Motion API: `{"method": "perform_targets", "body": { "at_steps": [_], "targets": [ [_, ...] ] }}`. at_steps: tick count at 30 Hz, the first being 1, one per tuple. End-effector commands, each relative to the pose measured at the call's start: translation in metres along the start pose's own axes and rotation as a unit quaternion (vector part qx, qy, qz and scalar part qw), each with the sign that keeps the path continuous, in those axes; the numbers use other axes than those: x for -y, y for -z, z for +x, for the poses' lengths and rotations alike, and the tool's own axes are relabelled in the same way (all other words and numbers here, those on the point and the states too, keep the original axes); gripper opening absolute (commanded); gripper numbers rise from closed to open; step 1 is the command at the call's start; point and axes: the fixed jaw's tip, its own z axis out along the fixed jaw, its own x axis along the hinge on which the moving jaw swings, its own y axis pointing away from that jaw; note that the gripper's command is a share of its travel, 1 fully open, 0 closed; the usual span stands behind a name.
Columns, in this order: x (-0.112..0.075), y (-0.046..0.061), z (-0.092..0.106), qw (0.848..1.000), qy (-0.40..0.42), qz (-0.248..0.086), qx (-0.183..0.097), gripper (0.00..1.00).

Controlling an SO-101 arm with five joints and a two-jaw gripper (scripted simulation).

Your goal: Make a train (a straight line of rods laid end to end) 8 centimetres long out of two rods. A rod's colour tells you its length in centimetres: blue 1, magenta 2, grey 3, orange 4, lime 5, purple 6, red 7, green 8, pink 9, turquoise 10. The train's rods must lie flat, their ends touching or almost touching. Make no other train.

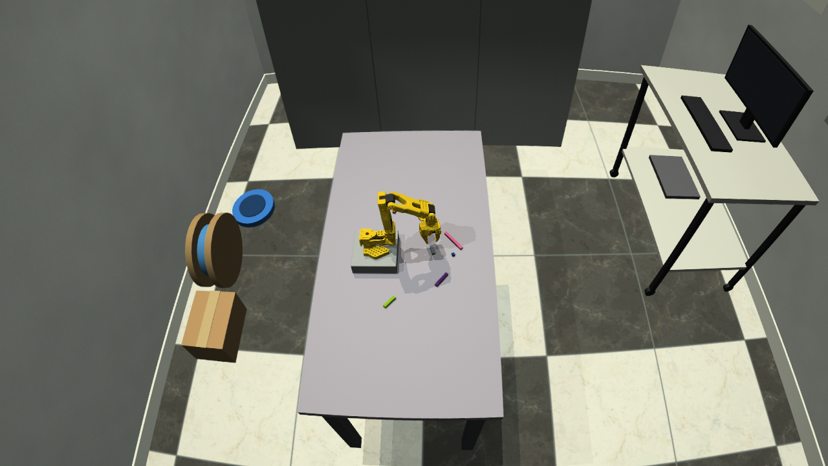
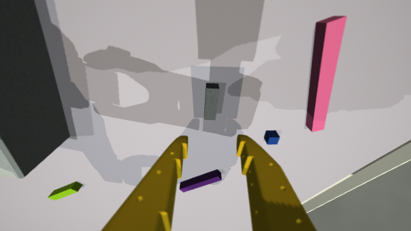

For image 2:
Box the pink rod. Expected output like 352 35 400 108
306 16 347 132

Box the small blue cube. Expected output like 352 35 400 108
264 130 280 144

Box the grey rod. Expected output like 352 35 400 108
204 83 220 120

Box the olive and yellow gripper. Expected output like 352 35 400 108
101 134 317 231

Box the lime green rod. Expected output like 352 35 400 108
48 182 83 200

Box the purple rod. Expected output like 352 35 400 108
179 169 222 192

